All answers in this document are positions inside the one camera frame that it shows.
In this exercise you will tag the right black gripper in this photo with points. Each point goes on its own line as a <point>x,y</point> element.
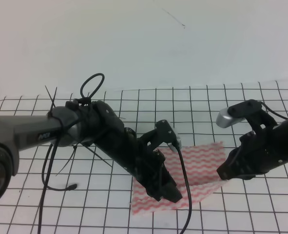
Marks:
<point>253,157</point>

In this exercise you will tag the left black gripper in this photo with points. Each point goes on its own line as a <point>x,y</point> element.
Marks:
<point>147,167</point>

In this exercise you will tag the pink wavy striped towel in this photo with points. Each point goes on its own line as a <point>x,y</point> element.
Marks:
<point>201,163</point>

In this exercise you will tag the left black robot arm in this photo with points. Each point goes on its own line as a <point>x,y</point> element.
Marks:
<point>95,123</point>

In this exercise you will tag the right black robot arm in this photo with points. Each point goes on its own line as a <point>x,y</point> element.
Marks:
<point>278,141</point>

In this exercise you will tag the white black grid tablecloth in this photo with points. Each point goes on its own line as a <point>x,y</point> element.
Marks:
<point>94,193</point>

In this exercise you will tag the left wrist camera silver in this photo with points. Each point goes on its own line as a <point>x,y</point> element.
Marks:
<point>164,132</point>

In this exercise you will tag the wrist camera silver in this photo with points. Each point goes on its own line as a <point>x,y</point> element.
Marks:
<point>164,132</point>
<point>249,110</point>

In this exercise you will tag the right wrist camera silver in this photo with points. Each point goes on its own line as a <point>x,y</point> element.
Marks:
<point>249,110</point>

